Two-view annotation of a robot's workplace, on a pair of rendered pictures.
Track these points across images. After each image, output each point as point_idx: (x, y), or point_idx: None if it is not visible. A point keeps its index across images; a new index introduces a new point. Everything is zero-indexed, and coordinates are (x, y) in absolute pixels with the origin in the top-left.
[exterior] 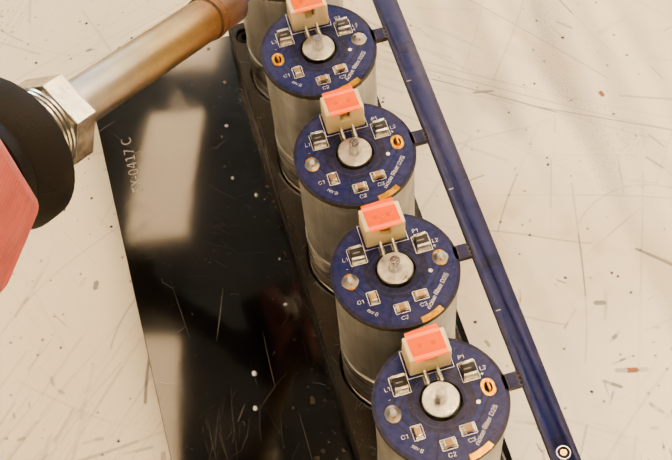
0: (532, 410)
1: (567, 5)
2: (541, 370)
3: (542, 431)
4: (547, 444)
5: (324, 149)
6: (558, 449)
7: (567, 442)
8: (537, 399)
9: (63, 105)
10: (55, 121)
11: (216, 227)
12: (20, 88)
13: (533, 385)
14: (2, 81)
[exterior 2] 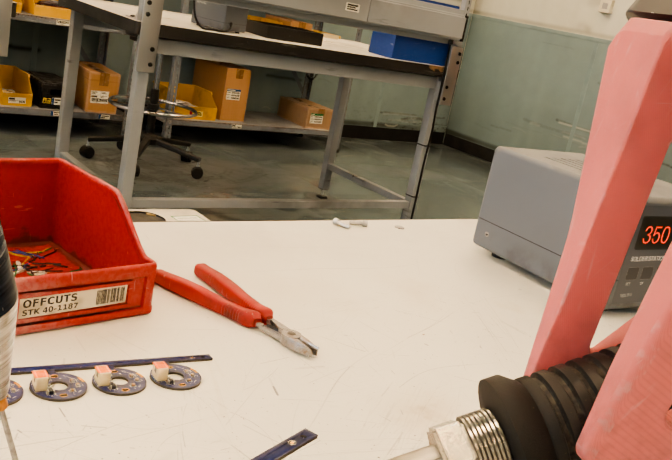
0: (280, 457)
1: None
2: (255, 458)
3: (288, 451)
4: (293, 448)
5: None
6: (292, 444)
7: (285, 442)
8: (273, 456)
9: (451, 421)
10: (479, 381)
11: None
12: (490, 382)
13: (266, 459)
14: (498, 387)
